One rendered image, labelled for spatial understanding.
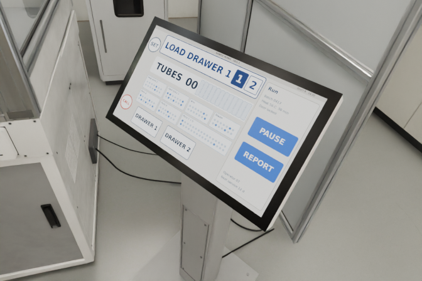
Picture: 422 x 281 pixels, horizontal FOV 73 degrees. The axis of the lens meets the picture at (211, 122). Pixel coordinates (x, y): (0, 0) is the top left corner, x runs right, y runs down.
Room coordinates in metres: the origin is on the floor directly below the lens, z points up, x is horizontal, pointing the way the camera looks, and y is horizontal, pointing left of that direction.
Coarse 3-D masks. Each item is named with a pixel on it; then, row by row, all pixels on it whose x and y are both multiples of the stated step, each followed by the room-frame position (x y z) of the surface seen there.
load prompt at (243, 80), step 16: (160, 48) 0.69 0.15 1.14; (176, 48) 0.67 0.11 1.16; (192, 48) 0.65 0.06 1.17; (192, 64) 0.62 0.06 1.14; (208, 64) 0.61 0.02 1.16; (224, 64) 0.60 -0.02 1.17; (224, 80) 0.57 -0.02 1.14; (240, 80) 0.55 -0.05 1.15; (256, 80) 0.54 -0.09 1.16; (256, 96) 0.52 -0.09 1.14
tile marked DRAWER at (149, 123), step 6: (138, 108) 0.59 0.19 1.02; (138, 114) 0.58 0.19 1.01; (144, 114) 0.57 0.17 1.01; (150, 114) 0.56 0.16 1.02; (132, 120) 0.57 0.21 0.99; (138, 120) 0.56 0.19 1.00; (144, 120) 0.56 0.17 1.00; (150, 120) 0.55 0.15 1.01; (156, 120) 0.55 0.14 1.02; (138, 126) 0.55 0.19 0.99; (144, 126) 0.55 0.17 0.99; (150, 126) 0.54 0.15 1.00; (156, 126) 0.54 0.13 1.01; (150, 132) 0.53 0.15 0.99; (156, 132) 0.52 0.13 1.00
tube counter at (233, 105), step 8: (192, 80) 0.59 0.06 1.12; (200, 80) 0.59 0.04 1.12; (184, 88) 0.58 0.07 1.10; (192, 88) 0.58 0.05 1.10; (200, 88) 0.57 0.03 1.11; (208, 88) 0.56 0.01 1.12; (216, 88) 0.56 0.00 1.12; (200, 96) 0.56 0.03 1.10; (208, 96) 0.55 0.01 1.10; (216, 96) 0.54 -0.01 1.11; (224, 96) 0.54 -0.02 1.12; (232, 96) 0.53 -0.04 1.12; (216, 104) 0.53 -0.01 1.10; (224, 104) 0.52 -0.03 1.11; (232, 104) 0.52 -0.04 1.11; (240, 104) 0.51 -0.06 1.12; (248, 104) 0.51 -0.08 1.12; (232, 112) 0.51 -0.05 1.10; (240, 112) 0.50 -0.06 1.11; (248, 112) 0.50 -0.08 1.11
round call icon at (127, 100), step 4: (124, 92) 0.63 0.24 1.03; (124, 96) 0.63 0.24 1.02; (128, 96) 0.62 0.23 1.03; (132, 96) 0.62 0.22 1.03; (120, 100) 0.62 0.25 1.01; (124, 100) 0.62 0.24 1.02; (128, 100) 0.61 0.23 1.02; (132, 100) 0.61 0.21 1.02; (120, 104) 0.61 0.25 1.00; (124, 104) 0.61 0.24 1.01; (128, 104) 0.61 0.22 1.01; (124, 108) 0.60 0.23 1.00; (128, 108) 0.60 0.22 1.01
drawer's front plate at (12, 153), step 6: (0, 132) 0.54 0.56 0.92; (6, 132) 0.55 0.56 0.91; (0, 138) 0.54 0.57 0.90; (6, 138) 0.54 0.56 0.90; (0, 144) 0.53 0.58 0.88; (6, 144) 0.54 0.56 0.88; (12, 144) 0.55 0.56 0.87; (0, 150) 0.53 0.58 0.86; (6, 150) 0.54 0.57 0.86; (12, 150) 0.54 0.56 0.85; (0, 156) 0.53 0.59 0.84; (6, 156) 0.53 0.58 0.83; (12, 156) 0.54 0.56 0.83
